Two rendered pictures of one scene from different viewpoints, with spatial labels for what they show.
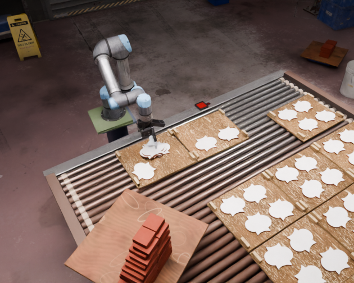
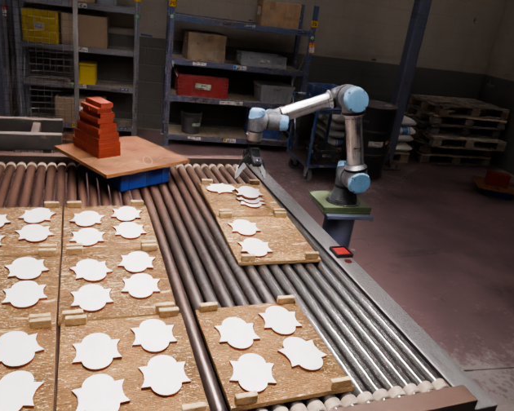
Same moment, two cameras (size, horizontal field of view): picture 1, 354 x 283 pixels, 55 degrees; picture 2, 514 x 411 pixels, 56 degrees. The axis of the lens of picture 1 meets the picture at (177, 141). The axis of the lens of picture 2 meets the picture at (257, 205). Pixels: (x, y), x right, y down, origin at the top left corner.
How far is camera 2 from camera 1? 2.93 m
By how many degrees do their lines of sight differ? 81
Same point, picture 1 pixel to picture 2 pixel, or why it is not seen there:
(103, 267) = not seen: hidden behind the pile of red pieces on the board
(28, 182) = not seen: hidden behind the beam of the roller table
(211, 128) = (276, 240)
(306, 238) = (31, 235)
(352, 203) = (27, 289)
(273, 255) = (41, 213)
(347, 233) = not seen: outside the picture
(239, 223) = (101, 212)
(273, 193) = (117, 242)
